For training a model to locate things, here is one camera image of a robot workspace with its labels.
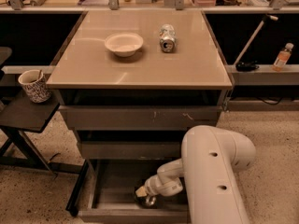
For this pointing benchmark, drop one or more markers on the orange drink bottle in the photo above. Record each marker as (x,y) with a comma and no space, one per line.
(283,56)

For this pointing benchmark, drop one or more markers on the dark side table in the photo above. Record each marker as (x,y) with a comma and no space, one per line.
(22,115)

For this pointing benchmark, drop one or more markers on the patterned paper cup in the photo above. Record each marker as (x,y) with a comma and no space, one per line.
(33,83)

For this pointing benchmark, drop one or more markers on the silver soda can lying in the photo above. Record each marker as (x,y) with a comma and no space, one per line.
(167,38)

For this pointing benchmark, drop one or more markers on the open bottom drawer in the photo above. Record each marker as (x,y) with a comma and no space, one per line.
(112,198)

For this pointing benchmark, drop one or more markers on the green soda can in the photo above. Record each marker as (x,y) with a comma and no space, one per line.
(146,202)

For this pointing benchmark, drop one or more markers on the grey drawer cabinet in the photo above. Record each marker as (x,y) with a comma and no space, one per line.
(89,74)

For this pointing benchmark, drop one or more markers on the white stick with black tip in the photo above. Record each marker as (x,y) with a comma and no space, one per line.
(265,18)

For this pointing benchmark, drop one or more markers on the black object on ledge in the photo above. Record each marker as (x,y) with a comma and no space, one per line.
(246,67)

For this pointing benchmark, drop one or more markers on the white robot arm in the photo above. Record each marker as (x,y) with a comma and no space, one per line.
(210,157)

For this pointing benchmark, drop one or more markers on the top drawer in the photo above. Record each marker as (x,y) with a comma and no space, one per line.
(138,118)

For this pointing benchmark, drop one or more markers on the middle drawer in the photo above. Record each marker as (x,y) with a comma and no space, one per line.
(96,150)

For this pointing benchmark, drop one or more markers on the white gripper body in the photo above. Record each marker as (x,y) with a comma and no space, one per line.
(151,188)

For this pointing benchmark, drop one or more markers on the white paper bowl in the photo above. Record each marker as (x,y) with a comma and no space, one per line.
(124,44)

